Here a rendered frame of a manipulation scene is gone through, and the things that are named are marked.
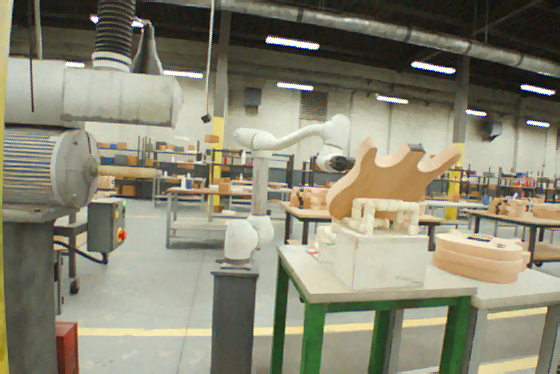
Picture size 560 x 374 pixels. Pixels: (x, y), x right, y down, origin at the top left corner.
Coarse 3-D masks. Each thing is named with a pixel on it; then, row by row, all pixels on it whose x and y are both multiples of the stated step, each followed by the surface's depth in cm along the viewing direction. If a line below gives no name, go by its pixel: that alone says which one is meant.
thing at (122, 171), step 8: (104, 168) 91; (112, 168) 92; (120, 168) 93; (128, 168) 93; (136, 168) 94; (144, 168) 94; (152, 168) 95; (120, 176) 93; (128, 176) 94; (136, 176) 94; (144, 176) 94; (152, 176) 95
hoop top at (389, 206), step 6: (366, 204) 91; (372, 204) 91; (378, 204) 91; (384, 204) 92; (390, 204) 92; (396, 204) 93; (402, 204) 93; (408, 204) 94; (414, 204) 95; (378, 210) 92; (384, 210) 92; (390, 210) 93; (396, 210) 93; (402, 210) 94; (408, 210) 94; (414, 210) 94
